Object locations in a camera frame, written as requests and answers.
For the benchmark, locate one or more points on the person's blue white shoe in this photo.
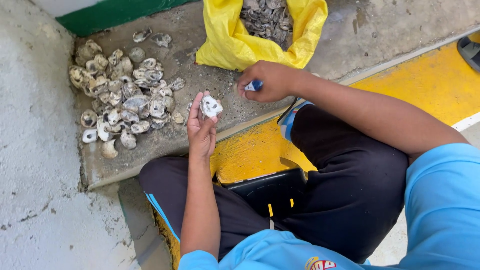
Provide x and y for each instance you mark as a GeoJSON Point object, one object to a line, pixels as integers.
{"type": "Point", "coordinates": [287, 122]}

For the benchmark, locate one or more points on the yellow plastic bag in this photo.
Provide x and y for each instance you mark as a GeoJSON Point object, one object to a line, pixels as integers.
{"type": "Point", "coordinates": [225, 41]}

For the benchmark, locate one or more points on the person's left hand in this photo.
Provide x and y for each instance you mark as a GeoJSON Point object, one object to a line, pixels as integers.
{"type": "Point", "coordinates": [200, 137]}

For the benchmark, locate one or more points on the black plastic crate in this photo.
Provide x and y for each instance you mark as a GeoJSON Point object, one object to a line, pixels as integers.
{"type": "Point", "coordinates": [270, 191]}

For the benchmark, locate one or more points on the person's light blue shirt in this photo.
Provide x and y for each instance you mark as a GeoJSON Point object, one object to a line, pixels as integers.
{"type": "Point", "coordinates": [442, 210]}

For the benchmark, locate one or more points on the person's black trousers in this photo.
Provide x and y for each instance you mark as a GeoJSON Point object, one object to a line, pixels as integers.
{"type": "Point", "coordinates": [356, 187]}

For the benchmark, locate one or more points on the pile of pale oyster shells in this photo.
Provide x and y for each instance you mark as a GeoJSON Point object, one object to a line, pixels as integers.
{"type": "Point", "coordinates": [123, 97]}

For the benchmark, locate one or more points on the heap of dark grey shells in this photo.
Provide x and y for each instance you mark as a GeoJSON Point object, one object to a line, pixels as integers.
{"type": "Point", "coordinates": [268, 18]}

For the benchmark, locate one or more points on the single white oyster shell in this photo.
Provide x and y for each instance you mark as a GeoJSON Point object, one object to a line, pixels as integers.
{"type": "Point", "coordinates": [210, 106]}

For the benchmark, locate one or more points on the person's right hand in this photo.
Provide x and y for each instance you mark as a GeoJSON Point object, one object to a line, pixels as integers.
{"type": "Point", "coordinates": [273, 80]}

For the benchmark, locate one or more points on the dark grey sandal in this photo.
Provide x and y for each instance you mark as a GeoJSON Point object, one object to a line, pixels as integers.
{"type": "Point", "coordinates": [469, 52]}

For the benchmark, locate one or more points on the person's right fingers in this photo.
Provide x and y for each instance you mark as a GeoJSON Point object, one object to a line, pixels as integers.
{"type": "Point", "coordinates": [250, 95]}

